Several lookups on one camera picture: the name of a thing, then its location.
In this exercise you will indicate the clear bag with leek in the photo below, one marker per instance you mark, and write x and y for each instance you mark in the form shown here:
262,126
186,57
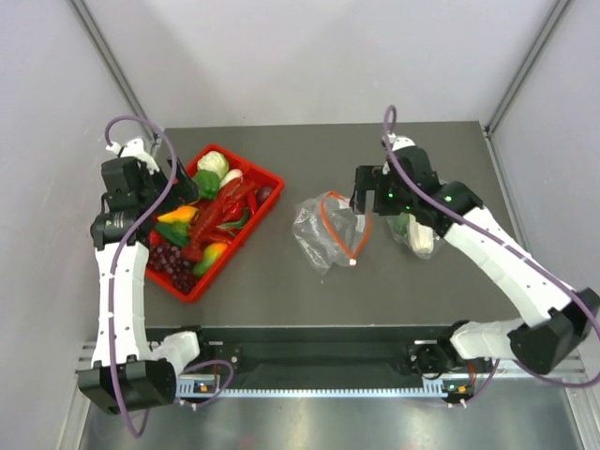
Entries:
398,227

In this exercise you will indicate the fake green onion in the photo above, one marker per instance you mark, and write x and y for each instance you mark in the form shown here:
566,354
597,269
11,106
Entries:
236,224

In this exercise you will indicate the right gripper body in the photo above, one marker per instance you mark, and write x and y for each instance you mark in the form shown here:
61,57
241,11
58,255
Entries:
391,200

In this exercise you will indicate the fake white radish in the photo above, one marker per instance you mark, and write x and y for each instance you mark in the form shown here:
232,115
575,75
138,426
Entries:
230,176

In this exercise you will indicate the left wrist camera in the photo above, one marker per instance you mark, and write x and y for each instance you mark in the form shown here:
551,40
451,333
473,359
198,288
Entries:
134,149

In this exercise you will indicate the red plastic bin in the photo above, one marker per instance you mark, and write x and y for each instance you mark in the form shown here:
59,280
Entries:
252,172

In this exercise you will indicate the fake green cucumber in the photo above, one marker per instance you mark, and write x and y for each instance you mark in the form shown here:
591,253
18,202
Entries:
176,233

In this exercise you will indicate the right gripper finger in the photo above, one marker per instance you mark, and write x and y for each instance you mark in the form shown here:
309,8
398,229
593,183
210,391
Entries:
359,202
370,178

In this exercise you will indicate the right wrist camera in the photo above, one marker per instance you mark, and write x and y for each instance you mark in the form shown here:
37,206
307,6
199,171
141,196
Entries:
397,142

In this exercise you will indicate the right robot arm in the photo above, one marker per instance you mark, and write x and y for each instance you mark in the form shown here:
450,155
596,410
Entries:
553,317

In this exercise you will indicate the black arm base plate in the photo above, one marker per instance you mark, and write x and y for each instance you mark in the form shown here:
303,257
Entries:
340,356

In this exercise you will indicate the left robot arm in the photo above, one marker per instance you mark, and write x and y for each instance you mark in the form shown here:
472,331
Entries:
126,372

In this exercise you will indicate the fake orange fruit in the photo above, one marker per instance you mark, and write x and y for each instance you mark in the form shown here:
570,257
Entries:
183,214

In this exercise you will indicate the fake cabbage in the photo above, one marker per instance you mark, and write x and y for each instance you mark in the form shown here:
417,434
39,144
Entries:
214,162

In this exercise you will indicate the fake dark grapes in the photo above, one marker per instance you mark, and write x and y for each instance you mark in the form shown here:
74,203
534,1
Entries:
167,259

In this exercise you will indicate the fake green pepper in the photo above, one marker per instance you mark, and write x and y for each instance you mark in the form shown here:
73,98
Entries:
208,184

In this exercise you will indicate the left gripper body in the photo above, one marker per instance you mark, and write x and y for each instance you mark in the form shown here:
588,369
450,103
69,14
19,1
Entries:
154,186

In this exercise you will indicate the fake mango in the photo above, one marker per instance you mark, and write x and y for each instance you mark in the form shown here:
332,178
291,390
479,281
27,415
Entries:
210,256

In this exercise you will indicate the clear zip bag red slider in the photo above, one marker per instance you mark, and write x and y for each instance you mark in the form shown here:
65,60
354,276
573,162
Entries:
329,232

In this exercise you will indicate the fake purple plum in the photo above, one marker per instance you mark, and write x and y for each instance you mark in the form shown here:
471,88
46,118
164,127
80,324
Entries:
263,194

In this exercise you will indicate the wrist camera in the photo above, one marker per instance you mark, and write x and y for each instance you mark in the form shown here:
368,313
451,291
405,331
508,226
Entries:
397,142
134,149

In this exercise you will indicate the grey cable duct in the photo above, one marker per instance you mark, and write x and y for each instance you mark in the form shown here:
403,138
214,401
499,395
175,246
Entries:
203,387

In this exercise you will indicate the fake leek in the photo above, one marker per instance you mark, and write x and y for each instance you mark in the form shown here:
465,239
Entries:
421,238

